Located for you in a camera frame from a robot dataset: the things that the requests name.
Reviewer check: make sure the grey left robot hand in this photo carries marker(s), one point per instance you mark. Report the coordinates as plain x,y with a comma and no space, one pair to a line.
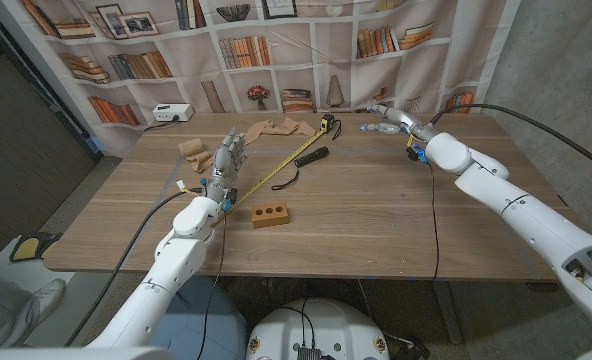
225,165

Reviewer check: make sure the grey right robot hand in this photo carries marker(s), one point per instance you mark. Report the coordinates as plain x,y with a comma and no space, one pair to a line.
403,120

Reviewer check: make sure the beige stocking cloth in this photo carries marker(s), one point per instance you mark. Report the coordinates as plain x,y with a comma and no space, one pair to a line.
281,129

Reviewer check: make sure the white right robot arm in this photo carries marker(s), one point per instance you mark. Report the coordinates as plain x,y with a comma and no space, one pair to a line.
526,210

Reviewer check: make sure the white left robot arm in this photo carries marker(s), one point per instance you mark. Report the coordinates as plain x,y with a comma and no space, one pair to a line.
171,265

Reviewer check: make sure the yellow measuring tape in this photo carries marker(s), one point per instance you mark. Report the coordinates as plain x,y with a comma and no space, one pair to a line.
276,170

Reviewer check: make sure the orange brick block three holes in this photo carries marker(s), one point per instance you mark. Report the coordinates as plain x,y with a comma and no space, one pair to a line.
271,217

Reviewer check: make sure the white power box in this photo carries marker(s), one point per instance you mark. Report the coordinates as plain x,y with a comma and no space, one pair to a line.
172,112

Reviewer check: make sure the printed bookshelf backdrop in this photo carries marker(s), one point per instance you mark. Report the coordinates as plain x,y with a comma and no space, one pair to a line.
296,85

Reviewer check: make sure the blue stool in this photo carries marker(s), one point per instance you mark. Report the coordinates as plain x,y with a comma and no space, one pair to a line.
216,325

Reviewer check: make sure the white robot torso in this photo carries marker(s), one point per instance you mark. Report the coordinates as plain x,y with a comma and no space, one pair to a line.
321,325

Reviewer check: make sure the grey table leg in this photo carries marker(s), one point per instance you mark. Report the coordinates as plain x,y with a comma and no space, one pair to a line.
446,310

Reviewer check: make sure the yellow and black floor pedal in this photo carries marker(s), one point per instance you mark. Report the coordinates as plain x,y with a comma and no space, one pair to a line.
28,247

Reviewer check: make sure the white shoe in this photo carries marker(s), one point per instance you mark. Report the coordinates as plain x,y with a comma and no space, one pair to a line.
46,297

